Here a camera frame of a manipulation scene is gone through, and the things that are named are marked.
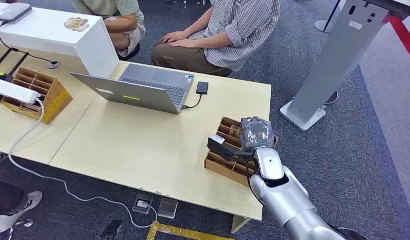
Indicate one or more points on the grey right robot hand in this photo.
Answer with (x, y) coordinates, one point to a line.
(256, 132)

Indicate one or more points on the person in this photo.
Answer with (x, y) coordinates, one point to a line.
(224, 36)
(125, 23)

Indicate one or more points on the white power strip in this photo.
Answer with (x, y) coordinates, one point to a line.
(13, 90)

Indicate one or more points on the person's foot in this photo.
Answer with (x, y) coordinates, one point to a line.
(16, 212)

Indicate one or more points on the wooden slotted card organizer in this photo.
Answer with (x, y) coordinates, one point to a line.
(52, 96)
(224, 165)

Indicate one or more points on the black bracket wrist camera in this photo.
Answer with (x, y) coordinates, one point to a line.
(224, 150)

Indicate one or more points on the clear socket cover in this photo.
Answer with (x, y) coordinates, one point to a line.
(167, 208)

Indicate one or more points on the silver kiosk stand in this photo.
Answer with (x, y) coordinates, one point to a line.
(333, 59)

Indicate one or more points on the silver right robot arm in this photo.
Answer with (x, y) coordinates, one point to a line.
(290, 202)

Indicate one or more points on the black external drive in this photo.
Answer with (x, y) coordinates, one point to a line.
(202, 87)

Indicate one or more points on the grey flat box device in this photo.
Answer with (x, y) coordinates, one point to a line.
(13, 12)

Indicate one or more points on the wooden table leg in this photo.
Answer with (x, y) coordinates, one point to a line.
(239, 224)

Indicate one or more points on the red barrier belt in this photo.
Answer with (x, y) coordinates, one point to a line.
(405, 38)

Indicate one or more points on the grey open laptop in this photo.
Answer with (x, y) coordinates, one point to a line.
(142, 92)

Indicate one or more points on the floor socket box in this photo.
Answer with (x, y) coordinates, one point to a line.
(142, 203)

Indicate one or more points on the yellow floor tape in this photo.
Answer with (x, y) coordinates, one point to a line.
(178, 232)

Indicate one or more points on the stanchion post with base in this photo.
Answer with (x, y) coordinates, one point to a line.
(325, 24)

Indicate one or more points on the black folding stand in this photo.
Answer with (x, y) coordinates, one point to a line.
(6, 66)

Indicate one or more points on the white desk riser shelf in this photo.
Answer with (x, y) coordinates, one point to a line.
(59, 36)

